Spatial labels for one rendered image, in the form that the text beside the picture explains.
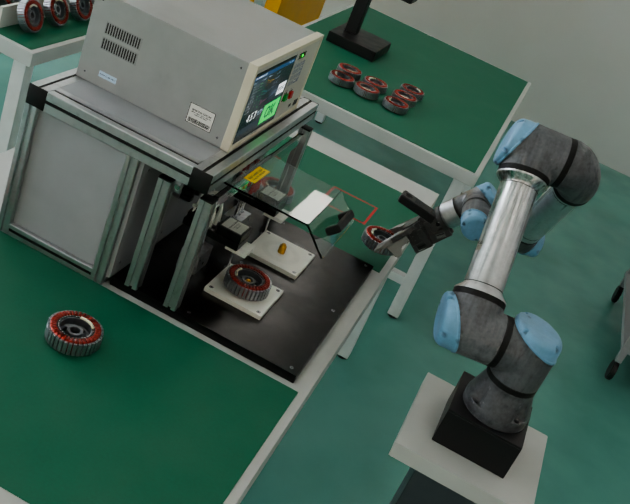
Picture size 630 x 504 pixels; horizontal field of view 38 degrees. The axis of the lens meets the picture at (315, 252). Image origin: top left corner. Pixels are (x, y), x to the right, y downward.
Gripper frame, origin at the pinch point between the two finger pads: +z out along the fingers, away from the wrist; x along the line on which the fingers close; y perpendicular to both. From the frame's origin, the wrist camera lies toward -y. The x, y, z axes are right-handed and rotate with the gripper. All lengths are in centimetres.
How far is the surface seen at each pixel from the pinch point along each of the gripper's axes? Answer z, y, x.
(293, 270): 12.0, -9.5, -32.4
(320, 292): 7.9, -1.6, -34.0
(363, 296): 3.7, 7.2, -21.6
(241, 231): 8, -27, -52
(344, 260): 7.2, -1.9, -12.3
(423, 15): 60, -47, 483
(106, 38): 8, -78, -59
